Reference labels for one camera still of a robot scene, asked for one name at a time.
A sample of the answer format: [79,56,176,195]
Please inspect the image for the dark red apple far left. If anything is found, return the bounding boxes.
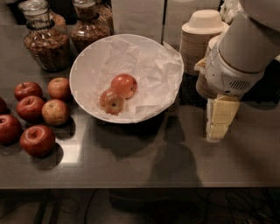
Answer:
[0,115,22,144]

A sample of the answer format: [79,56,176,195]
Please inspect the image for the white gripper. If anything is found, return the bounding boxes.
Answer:
[194,43,264,143]

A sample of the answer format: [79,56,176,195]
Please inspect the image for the glass granola jar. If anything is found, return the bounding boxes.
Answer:
[70,0,110,53]
[18,0,70,72]

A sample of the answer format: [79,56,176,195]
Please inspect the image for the stack paper bowls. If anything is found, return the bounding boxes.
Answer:
[196,36,220,99]
[179,10,228,76]

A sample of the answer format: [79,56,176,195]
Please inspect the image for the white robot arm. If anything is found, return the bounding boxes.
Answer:
[198,0,280,143]

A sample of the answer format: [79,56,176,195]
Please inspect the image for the glass jar behind right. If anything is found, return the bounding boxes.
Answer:
[96,0,114,32]

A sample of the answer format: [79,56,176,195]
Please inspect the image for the yellowish red apple top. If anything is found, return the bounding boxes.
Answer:
[47,77,71,102]

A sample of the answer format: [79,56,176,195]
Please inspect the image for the glass jar behind left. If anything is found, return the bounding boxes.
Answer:
[49,10,67,31]

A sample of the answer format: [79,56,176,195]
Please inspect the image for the yellowish apple middle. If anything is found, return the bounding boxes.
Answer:
[42,99,70,126]

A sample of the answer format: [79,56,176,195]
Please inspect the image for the dark red apple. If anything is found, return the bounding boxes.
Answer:
[14,81,43,101]
[0,115,22,144]
[16,95,45,123]

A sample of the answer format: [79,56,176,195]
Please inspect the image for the dark red apple left edge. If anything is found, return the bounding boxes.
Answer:
[0,96,8,115]

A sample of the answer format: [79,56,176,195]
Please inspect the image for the rear stack paper bowls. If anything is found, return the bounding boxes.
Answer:
[179,10,228,76]

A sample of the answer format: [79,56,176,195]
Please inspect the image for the dark red apple top left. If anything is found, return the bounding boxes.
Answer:
[14,81,43,101]

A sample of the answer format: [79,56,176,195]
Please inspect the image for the red apple in bowl front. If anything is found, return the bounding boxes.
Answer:
[99,88,126,116]

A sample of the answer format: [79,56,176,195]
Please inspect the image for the glass granola jar left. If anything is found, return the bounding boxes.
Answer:
[18,0,70,72]

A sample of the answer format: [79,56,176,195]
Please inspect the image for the glass granola jar right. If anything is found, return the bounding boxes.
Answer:
[70,0,110,53]

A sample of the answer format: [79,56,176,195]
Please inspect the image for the dark red apple middle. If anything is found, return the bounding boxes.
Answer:
[16,95,45,123]

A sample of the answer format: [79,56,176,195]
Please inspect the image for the front stack paper bowls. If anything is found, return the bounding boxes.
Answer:
[196,36,220,99]

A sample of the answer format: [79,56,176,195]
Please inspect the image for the white crumpled paper liner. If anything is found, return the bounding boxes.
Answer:
[90,37,183,123]

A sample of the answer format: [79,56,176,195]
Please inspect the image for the large white bowl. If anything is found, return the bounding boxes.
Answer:
[69,34,172,123]

